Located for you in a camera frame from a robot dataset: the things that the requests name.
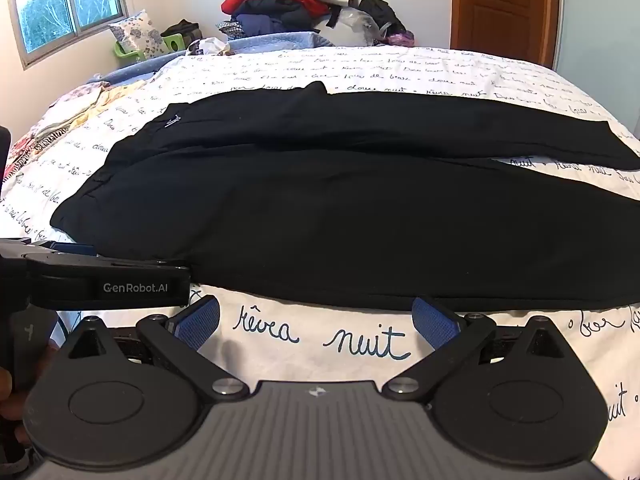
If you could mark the white crumpled cloth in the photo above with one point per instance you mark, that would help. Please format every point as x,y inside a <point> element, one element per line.
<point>207,46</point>

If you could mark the green plastic chair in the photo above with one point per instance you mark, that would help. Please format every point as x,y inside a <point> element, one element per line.
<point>175,42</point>

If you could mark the purple cloth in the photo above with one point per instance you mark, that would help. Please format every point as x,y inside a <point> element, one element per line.
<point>400,39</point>

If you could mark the floral pillow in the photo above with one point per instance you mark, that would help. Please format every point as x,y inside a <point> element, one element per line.
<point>140,32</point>

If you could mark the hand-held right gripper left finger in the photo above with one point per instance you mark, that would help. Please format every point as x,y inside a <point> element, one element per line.
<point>200,325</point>

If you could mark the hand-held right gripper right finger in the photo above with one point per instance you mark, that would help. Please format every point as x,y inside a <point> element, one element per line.
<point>435,325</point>

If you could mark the brown wooden door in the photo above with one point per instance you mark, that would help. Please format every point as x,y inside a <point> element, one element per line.
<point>500,5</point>

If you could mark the sliding glass window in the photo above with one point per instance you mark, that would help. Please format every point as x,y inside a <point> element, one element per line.
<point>70,0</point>

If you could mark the yellow patterned cloth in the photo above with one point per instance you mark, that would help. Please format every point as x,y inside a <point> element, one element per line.
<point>110,107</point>

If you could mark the zebra striped cloth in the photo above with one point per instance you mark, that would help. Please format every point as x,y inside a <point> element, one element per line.
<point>50,139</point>

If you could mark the clear plastic bag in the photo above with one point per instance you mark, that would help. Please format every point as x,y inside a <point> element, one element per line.
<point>357,22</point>

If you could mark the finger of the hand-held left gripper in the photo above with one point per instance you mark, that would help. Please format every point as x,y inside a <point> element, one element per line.
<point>70,249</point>

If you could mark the pile of dark clothes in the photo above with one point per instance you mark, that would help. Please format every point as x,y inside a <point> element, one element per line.
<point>280,17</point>

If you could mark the black pants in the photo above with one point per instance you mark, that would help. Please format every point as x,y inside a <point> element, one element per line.
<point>325,200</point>

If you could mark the pale sliding wardrobe door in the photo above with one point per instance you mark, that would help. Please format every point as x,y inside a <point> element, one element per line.
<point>595,20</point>

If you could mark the white script-print duvet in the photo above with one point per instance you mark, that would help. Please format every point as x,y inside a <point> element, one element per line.
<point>310,335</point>

